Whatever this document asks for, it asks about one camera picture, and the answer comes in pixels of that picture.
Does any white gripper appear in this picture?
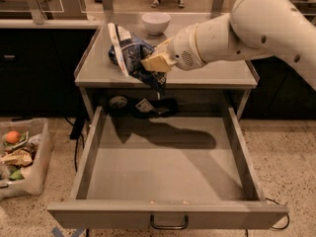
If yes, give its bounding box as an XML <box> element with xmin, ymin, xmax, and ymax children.
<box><xmin>141</xmin><ymin>24</ymin><xmax>205</xmax><ymax>72</ymax></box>

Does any blue chip bag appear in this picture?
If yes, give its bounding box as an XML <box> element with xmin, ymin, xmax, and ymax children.
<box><xmin>108</xmin><ymin>23</ymin><xmax>167</xmax><ymax>98</ymax></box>

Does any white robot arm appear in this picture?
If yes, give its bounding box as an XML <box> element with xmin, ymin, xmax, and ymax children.
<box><xmin>141</xmin><ymin>0</ymin><xmax>316</xmax><ymax>89</ymax></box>

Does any grey counter cabinet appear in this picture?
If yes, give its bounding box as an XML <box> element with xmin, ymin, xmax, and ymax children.
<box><xmin>75</xmin><ymin>13</ymin><xmax>257</xmax><ymax>115</ymax></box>

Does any grey open drawer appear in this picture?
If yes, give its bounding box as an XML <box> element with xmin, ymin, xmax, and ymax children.
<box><xmin>48</xmin><ymin>108</ymin><xmax>288</xmax><ymax>229</ymax></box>

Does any white bowl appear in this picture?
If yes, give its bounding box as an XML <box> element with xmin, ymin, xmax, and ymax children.
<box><xmin>141</xmin><ymin>12</ymin><xmax>171</xmax><ymax>36</ymax></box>

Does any black device with label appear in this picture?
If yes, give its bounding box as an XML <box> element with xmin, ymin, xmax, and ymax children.
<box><xmin>107</xmin><ymin>96</ymin><xmax>179</xmax><ymax>119</ymax></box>

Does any clear plastic bin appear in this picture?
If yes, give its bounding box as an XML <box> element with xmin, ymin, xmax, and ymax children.
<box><xmin>0</xmin><ymin>118</ymin><xmax>53</xmax><ymax>199</ymax></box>

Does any orange fruit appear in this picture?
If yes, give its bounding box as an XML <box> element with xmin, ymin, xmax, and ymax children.
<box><xmin>5</xmin><ymin>130</ymin><xmax>21</xmax><ymax>144</ymax></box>

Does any crumpled snack wrapper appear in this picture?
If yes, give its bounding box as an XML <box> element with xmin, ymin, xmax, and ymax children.
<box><xmin>0</xmin><ymin>148</ymin><xmax>33</xmax><ymax>167</ymax></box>

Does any black drawer handle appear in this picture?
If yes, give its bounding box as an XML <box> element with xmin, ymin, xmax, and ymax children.
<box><xmin>150</xmin><ymin>214</ymin><xmax>189</xmax><ymax>230</ymax></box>

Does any black cable on floor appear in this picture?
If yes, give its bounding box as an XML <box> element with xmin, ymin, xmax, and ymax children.
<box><xmin>265</xmin><ymin>197</ymin><xmax>291</xmax><ymax>231</ymax></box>

